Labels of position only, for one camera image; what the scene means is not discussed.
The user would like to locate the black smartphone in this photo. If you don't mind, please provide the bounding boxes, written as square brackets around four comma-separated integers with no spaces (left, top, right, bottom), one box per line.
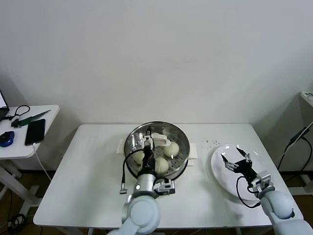
[25,118,46,146]

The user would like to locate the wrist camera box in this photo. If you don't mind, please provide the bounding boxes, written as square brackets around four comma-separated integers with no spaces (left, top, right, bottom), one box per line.
[154,178,177,195]
[251,170,272,188]

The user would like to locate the blue computer mouse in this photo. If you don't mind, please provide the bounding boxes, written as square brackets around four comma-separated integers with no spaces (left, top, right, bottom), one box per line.
[0,130,16,147]

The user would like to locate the black looped cable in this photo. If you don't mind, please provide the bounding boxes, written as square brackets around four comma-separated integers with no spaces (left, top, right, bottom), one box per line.
[4,104,31,128]

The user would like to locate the black wall cable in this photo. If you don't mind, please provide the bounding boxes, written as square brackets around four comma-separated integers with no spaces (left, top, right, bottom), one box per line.
[277,121,313,172]

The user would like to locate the open laptop computer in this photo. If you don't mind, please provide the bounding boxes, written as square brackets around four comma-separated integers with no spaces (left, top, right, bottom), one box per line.
[0,88,10,121]

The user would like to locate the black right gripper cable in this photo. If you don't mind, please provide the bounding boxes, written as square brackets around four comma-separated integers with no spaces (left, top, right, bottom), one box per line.
[235,176,261,209]

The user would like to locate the black floor cable bundle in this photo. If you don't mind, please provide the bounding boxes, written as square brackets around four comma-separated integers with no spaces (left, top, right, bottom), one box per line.
[6,212,27,234]

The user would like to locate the white steamed baozi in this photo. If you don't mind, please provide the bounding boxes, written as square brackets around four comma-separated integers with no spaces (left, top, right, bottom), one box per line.
[163,142,180,158]
[131,150,145,165]
[154,157,170,175]

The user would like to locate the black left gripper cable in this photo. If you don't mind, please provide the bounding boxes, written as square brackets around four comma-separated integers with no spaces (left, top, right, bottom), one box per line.
[118,150,145,195]

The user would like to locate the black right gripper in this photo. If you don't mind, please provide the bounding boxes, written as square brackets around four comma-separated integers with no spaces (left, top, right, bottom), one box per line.
[220,146,258,182]

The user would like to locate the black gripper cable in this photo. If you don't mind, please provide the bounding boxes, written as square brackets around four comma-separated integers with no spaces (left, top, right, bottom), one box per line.
[118,150,145,195]
[235,176,261,209]

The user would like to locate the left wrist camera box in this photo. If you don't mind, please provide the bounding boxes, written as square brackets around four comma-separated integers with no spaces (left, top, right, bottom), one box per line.
[154,178,177,195]

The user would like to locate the stainless steel steamer basket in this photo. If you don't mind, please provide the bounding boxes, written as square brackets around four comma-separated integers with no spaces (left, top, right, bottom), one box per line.
[117,120,198,177]

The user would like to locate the white side table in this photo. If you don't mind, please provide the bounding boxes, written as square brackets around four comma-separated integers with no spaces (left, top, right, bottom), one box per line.
[0,104,61,216]

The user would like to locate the large white plate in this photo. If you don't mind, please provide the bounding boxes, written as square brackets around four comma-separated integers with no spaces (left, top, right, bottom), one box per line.
[210,143,268,204]

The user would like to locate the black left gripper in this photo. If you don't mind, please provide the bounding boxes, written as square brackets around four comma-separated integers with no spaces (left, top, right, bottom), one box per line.
[141,125,157,176]

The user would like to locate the white charging cable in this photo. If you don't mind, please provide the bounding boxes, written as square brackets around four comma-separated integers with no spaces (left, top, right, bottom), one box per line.
[33,142,53,181]

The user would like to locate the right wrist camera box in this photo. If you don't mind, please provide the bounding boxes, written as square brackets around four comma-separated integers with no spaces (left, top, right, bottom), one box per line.
[251,170,272,188]

